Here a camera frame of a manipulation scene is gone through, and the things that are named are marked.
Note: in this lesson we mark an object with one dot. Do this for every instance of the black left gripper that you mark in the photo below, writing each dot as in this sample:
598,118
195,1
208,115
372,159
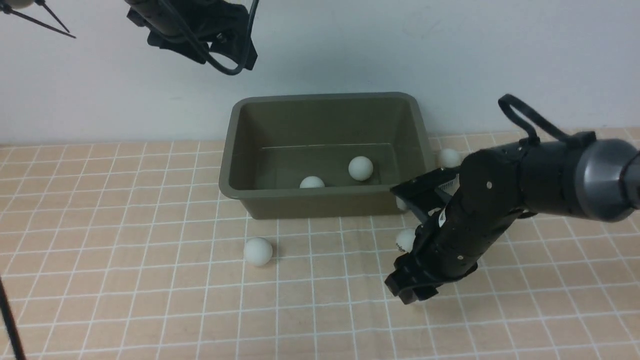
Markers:
197,29

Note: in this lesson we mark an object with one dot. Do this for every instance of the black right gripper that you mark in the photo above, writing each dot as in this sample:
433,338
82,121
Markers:
449,244

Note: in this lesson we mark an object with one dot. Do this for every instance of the white printed ball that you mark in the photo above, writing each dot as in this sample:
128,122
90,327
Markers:
404,240
360,168

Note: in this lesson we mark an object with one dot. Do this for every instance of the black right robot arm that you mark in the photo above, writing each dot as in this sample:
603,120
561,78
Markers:
580,177

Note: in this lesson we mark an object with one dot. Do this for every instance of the olive green plastic bin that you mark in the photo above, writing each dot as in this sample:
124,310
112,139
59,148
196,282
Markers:
274,142

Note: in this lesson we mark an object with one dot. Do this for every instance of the peach checkered tablecloth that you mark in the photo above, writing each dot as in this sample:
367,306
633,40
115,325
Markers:
128,251

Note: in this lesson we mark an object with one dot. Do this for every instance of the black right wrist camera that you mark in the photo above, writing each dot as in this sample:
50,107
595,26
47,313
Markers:
425,194

